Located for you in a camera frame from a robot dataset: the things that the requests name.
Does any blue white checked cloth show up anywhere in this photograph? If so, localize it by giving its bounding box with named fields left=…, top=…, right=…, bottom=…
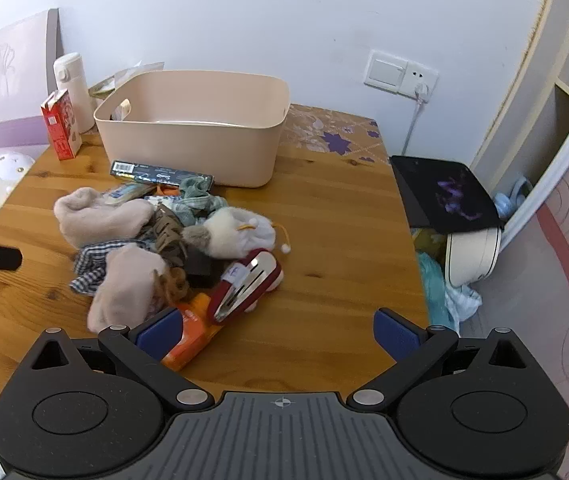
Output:
left=69, top=239, right=150, bottom=296

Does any light blue item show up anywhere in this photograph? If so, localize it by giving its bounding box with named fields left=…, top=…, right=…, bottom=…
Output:
left=493, top=176, right=533, bottom=217

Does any pink plastic storage bin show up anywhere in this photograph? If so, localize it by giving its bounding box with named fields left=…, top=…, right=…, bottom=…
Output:
left=93, top=70, right=291, bottom=188

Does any white wall switch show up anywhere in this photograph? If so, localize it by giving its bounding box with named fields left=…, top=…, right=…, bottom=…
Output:
left=363, top=50, right=408, bottom=94

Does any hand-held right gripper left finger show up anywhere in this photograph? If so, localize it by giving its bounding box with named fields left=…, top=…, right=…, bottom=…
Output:
left=17, top=307, right=215, bottom=408

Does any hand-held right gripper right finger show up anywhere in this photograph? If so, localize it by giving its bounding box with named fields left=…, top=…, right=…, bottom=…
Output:
left=347, top=307, right=541, bottom=408

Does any white thermos bottle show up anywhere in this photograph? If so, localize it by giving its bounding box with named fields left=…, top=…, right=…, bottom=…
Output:
left=53, top=52, right=96, bottom=133

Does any floral table mat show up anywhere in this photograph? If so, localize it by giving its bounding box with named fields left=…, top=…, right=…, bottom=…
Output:
left=279, top=104, right=381, bottom=167

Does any white fluffy sock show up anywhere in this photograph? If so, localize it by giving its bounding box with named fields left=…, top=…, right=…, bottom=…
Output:
left=183, top=207, right=292, bottom=262

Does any white wall socket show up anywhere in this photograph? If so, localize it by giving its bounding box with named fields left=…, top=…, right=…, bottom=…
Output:
left=404, top=60, right=439, bottom=101

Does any clear plastic bag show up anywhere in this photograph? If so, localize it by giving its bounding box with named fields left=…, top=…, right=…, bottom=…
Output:
left=88, top=60, right=165, bottom=101

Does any long black printed box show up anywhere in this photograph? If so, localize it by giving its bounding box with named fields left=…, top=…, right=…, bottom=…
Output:
left=110, top=160, right=214, bottom=187

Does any white bucket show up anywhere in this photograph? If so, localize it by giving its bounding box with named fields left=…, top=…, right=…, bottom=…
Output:
left=445, top=227, right=505, bottom=289

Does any yellow green bag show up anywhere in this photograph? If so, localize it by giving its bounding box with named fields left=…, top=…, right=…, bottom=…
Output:
left=411, top=227, right=448, bottom=257

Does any cream shelf cabinet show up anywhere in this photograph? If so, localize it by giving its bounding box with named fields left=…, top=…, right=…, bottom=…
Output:
left=469, top=0, right=569, bottom=253

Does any white plug with cable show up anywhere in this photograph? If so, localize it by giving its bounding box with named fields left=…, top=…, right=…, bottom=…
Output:
left=401, top=85, right=433, bottom=157

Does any brown curly hair clip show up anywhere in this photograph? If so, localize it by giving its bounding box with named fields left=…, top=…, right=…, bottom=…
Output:
left=154, top=267, right=191, bottom=307

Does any green knitted cloth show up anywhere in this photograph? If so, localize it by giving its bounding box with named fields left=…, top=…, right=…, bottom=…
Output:
left=174, top=177, right=230, bottom=226

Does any red carton box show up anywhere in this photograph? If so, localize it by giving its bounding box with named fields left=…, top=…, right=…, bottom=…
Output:
left=40, top=89, right=83, bottom=161

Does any teal cloth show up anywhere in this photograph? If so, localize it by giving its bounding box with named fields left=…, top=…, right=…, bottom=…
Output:
left=417, top=252, right=460, bottom=337

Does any lavender headboard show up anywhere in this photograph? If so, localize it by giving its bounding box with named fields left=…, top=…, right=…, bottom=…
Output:
left=0, top=8, right=60, bottom=186

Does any grey brown hair claw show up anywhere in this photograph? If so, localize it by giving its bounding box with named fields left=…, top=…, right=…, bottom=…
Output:
left=148, top=207, right=186, bottom=257

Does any wooden desk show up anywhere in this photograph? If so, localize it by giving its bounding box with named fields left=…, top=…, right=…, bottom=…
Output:
left=0, top=105, right=432, bottom=411

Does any red stapler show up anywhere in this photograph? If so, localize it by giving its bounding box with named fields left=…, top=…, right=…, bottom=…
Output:
left=208, top=249, right=285, bottom=324

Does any orange packet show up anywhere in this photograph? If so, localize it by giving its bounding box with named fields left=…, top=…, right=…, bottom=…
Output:
left=162, top=292, right=226, bottom=372

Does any small black box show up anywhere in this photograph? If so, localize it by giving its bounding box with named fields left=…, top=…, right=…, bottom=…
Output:
left=184, top=247, right=230, bottom=289

